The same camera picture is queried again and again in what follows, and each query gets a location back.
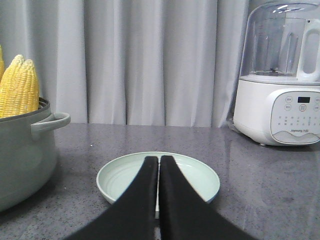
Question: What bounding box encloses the corn cob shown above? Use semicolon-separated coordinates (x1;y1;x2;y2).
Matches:
0;45;5;80
0;54;25;86
0;59;40;118

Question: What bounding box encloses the light green plate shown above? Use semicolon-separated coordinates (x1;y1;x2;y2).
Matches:
96;151;220;222

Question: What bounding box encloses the green electric cooking pot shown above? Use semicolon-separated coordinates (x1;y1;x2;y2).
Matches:
0;98;71;211

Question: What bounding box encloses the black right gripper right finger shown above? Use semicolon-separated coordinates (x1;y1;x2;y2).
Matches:
159;155;254;240

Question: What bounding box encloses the white blender appliance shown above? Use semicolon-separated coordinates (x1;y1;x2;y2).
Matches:
233;0;320;146

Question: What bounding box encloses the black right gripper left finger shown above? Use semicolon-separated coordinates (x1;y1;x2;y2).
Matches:
66;156;159;240

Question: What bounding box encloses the grey curtain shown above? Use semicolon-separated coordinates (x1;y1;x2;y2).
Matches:
0;0;250;127

